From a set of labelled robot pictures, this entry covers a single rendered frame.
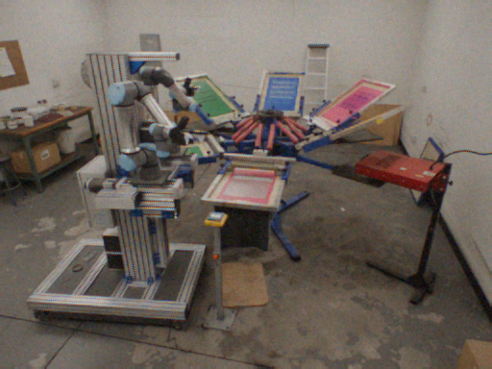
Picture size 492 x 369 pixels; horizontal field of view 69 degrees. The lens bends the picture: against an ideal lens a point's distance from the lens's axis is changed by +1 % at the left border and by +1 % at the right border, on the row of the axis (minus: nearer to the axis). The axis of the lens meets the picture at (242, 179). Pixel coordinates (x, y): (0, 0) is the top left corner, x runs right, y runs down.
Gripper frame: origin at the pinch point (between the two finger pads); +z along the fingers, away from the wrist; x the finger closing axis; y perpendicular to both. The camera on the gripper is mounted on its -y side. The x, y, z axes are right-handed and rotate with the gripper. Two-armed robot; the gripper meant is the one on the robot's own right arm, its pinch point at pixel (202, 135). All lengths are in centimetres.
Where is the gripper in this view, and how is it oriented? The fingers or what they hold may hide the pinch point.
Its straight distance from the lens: 190.4
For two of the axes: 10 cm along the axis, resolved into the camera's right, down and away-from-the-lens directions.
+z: 8.5, 2.2, -4.7
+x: -5.2, 2.4, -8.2
